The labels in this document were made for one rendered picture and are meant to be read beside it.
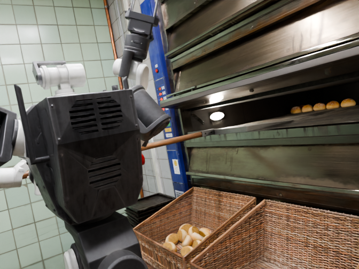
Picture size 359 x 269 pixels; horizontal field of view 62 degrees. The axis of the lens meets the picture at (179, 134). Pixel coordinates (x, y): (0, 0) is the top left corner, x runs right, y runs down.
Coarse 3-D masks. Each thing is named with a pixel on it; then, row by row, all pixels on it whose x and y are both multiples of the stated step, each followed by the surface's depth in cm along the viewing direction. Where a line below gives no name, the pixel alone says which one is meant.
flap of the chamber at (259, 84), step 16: (352, 48) 86; (304, 64) 100; (320, 64) 95; (336, 64) 95; (352, 64) 95; (256, 80) 118; (272, 80) 116; (288, 80) 117; (304, 80) 117; (192, 96) 157; (208, 96) 149; (224, 96) 151; (240, 96) 152
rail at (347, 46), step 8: (336, 48) 90; (344, 48) 88; (304, 56) 100; (312, 56) 97; (320, 56) 95; (280, 64) 108; (288, 64) 105; (256, 72) 118; (264, 72) 115; (232, 80) 130; (240, 80) 126; (208, 88) 145; (176, 96) 172; (184, 96) 164
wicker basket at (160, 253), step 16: (192, 192) 193; (208, 192) 180; (224, 192) 168; (176, 208) 187; (192, 208) 192; (224, 208) 166; (240, 208) 156; (144, 224) 174; (160, 224) 180; (176, 224) 186; (192, 224) 192; (208, 224) 177; (224, 224) 137; (144, 240) 157; (160, 240) 179; (208, 240) 132; (144, 256) 161; (160, 256) 144; (176, 256) 129; (192, 256) 127
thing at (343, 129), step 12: (240, 132) 153; (252, 132) 146; (264, 132) 139; (276, 132) 133; (288, 132) 128; (300, 132) 123; (312, 132) 118; (324, 132) 114; (336, 132) 110; (348, 132) 106
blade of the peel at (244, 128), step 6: (288, 120) 169; (234, 126) 202; (240, 126) 190; (246, 126) 149; (252, 126) 151; (258, 126) 153; (264, 126) 155; (192, 132) 190; (216, 132) 170; (222, 132) 165; (228, 132) 161; (234, 132) 157
